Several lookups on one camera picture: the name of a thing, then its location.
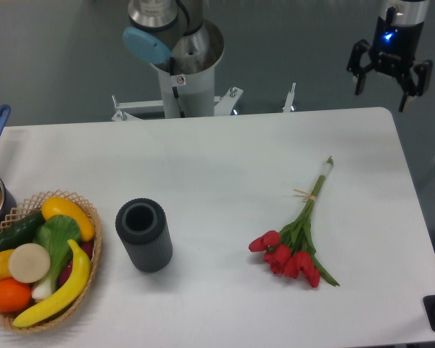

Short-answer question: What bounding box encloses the green bok choy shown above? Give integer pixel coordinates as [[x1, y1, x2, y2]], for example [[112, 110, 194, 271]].
[[32, 215, 81, 302]]

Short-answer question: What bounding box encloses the yellow banana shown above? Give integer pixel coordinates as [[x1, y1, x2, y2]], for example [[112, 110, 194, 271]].
[[12, 239, 91, 328]]

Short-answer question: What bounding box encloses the woven wicker basket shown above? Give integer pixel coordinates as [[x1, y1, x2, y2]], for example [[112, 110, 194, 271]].
[[0, 189, 102, 334]]

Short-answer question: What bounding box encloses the green cucumber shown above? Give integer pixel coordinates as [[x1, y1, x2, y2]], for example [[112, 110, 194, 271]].
[[0, 210, 45, 252]]

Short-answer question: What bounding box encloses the yellow squash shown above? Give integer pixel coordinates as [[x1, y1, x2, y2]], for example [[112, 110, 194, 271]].
[[41, 196, 95, 242]]

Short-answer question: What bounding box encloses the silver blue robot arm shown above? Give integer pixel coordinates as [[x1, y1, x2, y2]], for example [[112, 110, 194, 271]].
[[123, 1, 433, 118]]

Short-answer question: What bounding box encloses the dark grey ribbed vase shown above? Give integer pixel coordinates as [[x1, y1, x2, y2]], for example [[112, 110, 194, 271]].
[[115, 198, 173, 273]]

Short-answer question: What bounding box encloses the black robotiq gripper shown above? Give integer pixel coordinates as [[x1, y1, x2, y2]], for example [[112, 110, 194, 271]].
[[347, 0, 433, 112]]

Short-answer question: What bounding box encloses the red tulip bouquet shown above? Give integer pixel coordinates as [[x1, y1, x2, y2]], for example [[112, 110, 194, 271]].
[[249, 157, 339, 289]]

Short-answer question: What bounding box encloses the red vegetable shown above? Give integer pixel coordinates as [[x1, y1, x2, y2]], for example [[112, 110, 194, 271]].
[[58, 241, 94, 288]]

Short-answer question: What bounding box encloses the orange fruit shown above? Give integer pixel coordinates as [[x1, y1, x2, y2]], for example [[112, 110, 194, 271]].
[[0, 278, 31, 313]]

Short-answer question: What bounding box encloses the beige round disc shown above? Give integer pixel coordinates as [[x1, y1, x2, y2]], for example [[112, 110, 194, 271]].
[[8, 243, 51, 283]]

